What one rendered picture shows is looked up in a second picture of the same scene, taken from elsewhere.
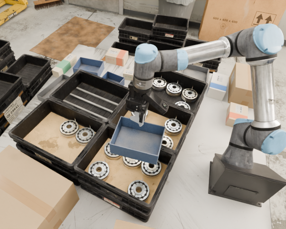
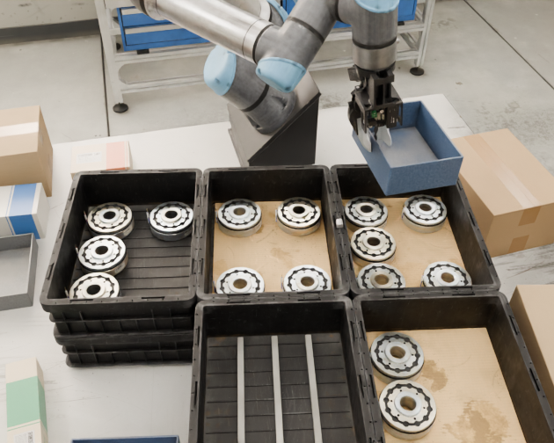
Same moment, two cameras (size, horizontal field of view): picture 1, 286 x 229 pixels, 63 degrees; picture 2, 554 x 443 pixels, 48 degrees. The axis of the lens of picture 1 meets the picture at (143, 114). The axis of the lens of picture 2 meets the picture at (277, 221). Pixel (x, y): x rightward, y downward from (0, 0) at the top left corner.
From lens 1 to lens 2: 1.48 m
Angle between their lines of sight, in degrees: 71
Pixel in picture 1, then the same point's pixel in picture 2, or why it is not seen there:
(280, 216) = not seen: hidden behind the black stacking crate
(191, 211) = not seen: hidden behind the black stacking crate
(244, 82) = (7, 141)
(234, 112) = (105, 163)
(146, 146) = (396, 146)
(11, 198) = not seen: outside the picture
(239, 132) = (251, 72)
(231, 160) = (290, 98)
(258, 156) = (188, 134)
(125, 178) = (417, 245)
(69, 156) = (464, 362)
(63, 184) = (535, 295)
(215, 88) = (32, 201)
